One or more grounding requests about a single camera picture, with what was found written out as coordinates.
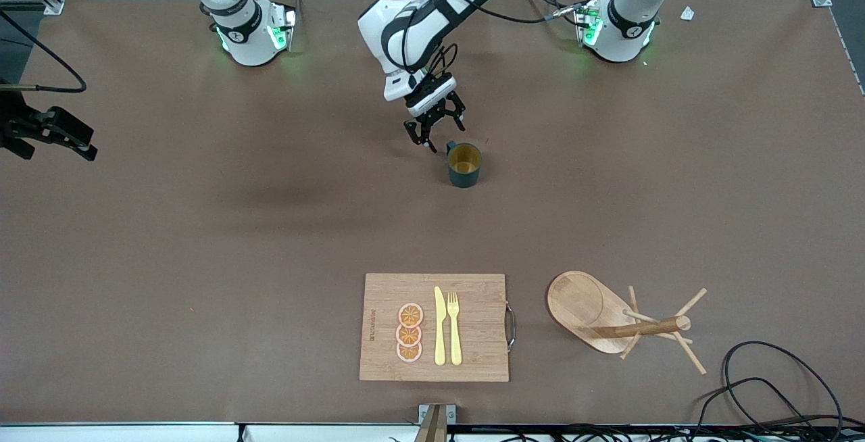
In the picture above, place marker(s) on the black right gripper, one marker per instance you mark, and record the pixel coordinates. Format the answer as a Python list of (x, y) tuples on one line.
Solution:
[(13, 124)]

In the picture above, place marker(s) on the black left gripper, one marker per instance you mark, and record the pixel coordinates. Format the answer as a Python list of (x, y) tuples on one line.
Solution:
[(435, 109)]

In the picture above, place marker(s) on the teal cup with yellow inside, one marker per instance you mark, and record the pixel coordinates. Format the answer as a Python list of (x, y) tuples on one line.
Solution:
[(465, 178)]

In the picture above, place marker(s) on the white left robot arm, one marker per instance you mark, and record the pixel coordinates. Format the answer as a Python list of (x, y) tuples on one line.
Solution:
[(419, 30)]

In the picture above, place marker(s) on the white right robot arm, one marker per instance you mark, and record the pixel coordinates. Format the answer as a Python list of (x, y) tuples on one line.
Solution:
[(246, 36)]

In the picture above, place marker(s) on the wooden mug rack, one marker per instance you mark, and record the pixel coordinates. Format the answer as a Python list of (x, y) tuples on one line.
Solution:
[(574, 300)]

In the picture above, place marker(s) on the orange slice toy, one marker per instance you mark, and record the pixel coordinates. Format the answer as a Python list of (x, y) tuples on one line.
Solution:
[(409, 353), (410, 315), (408, 336)]

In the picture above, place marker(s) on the table cover sheet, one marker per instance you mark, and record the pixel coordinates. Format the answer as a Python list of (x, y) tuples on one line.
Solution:
[(270, 226)]

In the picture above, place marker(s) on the yellow plastic knife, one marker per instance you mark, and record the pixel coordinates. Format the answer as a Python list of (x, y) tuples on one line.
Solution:
[(440, 334)]

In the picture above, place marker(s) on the yellow plastic fork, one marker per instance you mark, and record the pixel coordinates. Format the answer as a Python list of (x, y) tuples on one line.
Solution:
[(455, 340)]

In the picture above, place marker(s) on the wooden cutting board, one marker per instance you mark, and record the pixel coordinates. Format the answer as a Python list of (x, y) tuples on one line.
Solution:
[(473, 361)]

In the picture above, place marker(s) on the small white paper scrap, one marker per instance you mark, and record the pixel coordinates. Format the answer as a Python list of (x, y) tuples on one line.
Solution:
[(687, 13)]

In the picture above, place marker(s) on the metal mount bracket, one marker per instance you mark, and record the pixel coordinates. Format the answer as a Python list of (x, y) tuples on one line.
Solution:
[(432, 428)]

